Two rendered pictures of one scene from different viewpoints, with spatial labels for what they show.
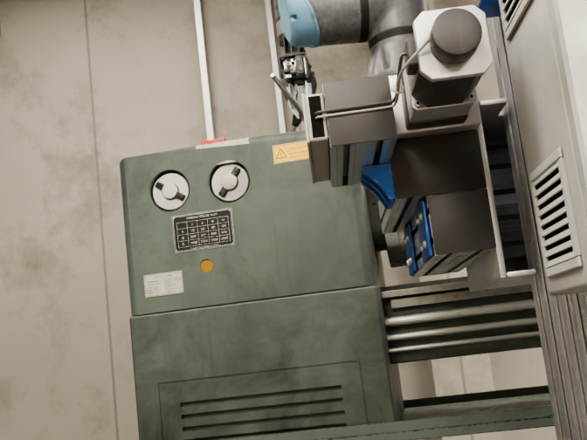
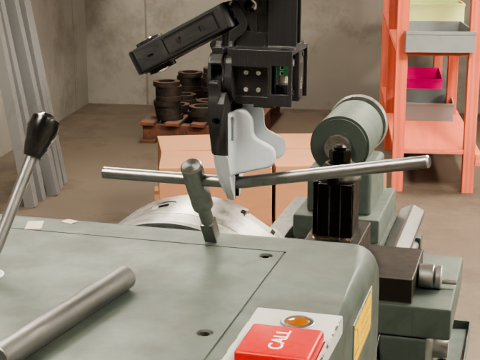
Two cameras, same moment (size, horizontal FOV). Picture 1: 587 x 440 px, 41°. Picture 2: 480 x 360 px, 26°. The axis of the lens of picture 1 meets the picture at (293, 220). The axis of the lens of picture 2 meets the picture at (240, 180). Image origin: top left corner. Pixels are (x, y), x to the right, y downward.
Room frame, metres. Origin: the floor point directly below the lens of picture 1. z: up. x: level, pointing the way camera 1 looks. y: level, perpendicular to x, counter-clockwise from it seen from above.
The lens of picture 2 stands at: (1.82, 0.93, 1.60)
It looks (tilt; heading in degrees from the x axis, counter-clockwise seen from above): 15 degrees down; 277
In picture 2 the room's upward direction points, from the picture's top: straight up
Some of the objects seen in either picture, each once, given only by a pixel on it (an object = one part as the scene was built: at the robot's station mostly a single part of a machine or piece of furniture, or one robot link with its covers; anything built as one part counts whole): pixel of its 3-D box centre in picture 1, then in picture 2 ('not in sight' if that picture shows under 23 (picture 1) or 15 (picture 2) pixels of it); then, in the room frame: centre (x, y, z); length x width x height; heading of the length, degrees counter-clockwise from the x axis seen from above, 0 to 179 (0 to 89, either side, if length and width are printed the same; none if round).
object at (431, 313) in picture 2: not in sight; (318, 283); (1.89, -0.98, 0.90); 0.53 x 0.30 x 0.06; 171
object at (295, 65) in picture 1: (294, 58); (256, 43); (1.92, -0.05, 1.47); 0.09 x 0.08 x 0.12; 171
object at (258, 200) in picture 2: not in sight; (266, 188); (2.28, -4.20, 0.21); 1.22 x 0.88 x 0.42; 5
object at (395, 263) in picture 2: not in sight; (303, 264); (1.92, -0.93, 0.95); 0.43 x 0.18 x 0.04; 171
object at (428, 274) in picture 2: not in sight; (436, 276); (1.67, -0.89, 0.95); 0.07 x 0.04 x 0.04; 171
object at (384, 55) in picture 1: (404, 65); not in sight; (1.34, -0.23, 1.21); 0.15 x 0.15 x 0.10
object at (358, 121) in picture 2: not in sight; (347, 164); (1.84, -1.50, 1.01); 0.30 x 0.20 x 0.29; 81
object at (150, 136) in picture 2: not in sight; (214, 98); (2.90, -6.73, 0.23); 1.26 x 0.87 x 0.46; 88
